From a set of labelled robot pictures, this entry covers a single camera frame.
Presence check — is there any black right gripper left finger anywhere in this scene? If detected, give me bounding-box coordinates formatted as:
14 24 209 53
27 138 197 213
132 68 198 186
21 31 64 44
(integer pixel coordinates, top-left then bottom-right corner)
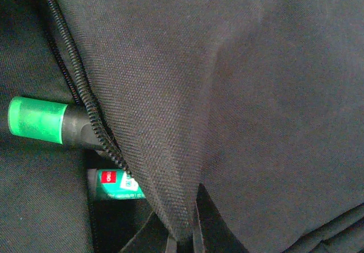
119 212 177 253

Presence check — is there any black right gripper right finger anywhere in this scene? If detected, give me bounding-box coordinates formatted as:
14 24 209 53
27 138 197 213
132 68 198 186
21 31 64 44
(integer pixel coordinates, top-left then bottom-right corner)
192 184 248 253

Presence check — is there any green white glue stick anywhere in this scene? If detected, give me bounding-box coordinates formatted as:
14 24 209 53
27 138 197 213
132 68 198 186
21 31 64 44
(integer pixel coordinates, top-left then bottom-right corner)
86 169 145 201

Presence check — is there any green black highlighter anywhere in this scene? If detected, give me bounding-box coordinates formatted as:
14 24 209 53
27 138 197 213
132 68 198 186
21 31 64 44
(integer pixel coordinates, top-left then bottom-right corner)
7 97 103 151

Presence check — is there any black student bag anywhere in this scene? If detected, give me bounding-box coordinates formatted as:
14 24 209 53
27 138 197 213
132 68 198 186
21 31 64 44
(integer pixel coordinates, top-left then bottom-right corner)
1 0 363 252

